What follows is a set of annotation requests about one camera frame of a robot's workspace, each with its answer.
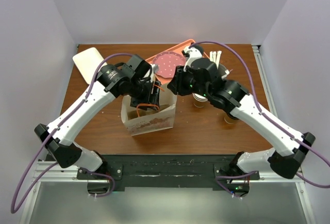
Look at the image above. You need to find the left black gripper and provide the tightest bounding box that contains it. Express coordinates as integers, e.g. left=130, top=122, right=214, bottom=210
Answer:
left=128, top=78, right=161, bottom=111

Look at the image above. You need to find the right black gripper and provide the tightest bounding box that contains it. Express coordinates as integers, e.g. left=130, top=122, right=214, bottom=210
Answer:
left=167, top=64, right=210, bottom=98

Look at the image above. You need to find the cardboard cup carrier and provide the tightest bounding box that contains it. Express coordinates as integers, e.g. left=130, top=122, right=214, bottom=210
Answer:
left=127, top=109, right=159, bottom=120

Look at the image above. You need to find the paper bag with orange handles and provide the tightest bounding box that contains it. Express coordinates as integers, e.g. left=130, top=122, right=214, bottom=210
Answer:
left=121, top=84, right=177, bottom=136

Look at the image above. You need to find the single brown paper cup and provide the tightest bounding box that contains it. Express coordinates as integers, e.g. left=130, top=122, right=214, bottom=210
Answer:
left=224, top=115, right=239, bottom=125

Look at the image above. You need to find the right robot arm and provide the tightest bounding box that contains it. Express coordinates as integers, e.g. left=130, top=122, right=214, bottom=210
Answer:
left=167, top=58, right=316, bottom=179

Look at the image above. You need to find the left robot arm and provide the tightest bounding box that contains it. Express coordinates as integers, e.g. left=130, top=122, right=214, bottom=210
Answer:
left=35, top=54, right=159, bottom=179

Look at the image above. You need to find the white takeout box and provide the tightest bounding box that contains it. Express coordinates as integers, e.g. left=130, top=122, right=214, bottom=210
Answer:
left=73, top=47, right=104, bottom=85

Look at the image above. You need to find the grey stirrer holder cup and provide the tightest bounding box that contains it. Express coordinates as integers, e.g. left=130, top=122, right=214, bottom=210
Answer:
left=218, top=64, right=228, bottom=79

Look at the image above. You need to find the stack of paper cups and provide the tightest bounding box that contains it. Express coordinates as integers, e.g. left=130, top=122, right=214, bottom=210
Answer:
left=193, top=94, right=208, bottom=108

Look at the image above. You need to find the white wrapped stirrer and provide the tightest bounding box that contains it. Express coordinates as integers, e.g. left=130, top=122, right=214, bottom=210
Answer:
left=209, top=51, right=217, bottom=62
left=224, top=70, right=232, bottom=75
left=216, top=51, right=222, bottom=66

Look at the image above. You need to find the pink dotted plate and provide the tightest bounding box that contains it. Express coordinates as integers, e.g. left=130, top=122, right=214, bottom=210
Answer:
left=152, top=52, right=186, bottom=79

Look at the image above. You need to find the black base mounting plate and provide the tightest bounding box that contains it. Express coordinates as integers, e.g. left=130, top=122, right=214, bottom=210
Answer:
left=77, top=154, right=260, bottom=191

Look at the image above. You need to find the aluminium frame rail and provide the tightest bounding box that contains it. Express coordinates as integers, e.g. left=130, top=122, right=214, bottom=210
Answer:
left=19, top=44, right=317, bottom=224

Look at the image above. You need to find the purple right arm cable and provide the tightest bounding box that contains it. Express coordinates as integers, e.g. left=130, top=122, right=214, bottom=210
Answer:
left=189, top=40, right=330, bottom=199

